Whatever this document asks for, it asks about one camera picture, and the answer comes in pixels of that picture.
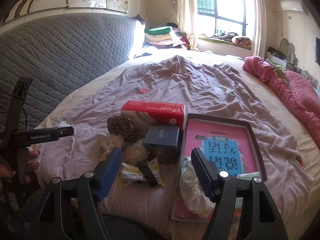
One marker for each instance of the yellow white snack packet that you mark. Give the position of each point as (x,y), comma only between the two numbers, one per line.
(149,173)

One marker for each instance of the white air conditioner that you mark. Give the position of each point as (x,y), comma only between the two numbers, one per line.
(293,6)

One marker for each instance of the black television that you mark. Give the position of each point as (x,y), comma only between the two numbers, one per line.
(317,51)

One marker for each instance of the red tissue box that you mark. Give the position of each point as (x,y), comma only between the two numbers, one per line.
(144,114)

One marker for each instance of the left hand painted nails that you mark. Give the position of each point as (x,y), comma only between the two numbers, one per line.
(30,177)

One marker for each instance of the dark blue box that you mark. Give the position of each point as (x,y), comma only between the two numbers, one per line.
(163,142)

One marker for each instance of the green white tissue pack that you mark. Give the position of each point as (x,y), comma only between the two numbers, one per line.
(191,190)

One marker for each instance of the clothes on window sill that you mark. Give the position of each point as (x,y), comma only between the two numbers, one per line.
(232,38)

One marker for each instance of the shallow dark cardboard box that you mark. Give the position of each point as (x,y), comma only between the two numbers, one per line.
(229,143)

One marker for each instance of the pink rolled blanket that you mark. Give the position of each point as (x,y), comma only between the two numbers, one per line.
(295,92)

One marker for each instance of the cream curtain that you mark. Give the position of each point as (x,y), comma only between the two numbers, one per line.
(187,18)

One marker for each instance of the grey quilted headboard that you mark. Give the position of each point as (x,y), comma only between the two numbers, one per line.
(61,54)

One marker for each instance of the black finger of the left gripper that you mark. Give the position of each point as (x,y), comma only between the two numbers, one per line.
(60,132)

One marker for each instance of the cream plush doll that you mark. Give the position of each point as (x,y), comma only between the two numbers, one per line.
(109,143)

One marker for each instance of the pink quilt bedspread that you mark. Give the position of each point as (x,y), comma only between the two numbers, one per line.
(206,84)

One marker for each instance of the green puff in bag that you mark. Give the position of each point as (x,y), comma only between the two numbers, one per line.
(248,176)

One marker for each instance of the leopard print scrunchie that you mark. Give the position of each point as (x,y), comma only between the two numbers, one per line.
(122,125)

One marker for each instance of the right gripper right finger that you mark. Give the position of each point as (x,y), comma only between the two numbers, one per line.
(207,174)

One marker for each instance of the folded blankets pile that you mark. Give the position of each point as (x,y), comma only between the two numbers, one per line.
(169,36)

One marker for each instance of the pink blue book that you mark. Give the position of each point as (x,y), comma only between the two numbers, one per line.
(180,211)

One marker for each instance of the black window frame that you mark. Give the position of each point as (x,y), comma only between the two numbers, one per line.
(221,17)

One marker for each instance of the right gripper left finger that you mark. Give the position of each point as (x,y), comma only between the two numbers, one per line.
(105,174)

